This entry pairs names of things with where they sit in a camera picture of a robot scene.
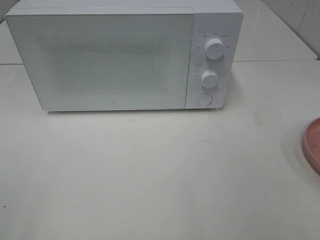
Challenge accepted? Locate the upper white power knob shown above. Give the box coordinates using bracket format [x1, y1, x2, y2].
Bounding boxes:
[203, 36, 225, 60]

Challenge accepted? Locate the round white door-release button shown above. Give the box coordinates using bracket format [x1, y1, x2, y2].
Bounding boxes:
[197, 93, 213, 106]

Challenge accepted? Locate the pink round plate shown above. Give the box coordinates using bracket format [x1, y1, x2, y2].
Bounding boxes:
[302, 117, 320, 175]

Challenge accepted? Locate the white microwave oven body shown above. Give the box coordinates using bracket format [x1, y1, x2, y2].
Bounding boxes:
[5, 0, 244, 111]

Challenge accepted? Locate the lower white timer knob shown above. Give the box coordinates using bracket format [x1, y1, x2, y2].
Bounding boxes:
[200, 70, 219, 89]

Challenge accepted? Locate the white microwave door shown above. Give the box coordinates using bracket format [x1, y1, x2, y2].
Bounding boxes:
[7, 14, 193, 111]

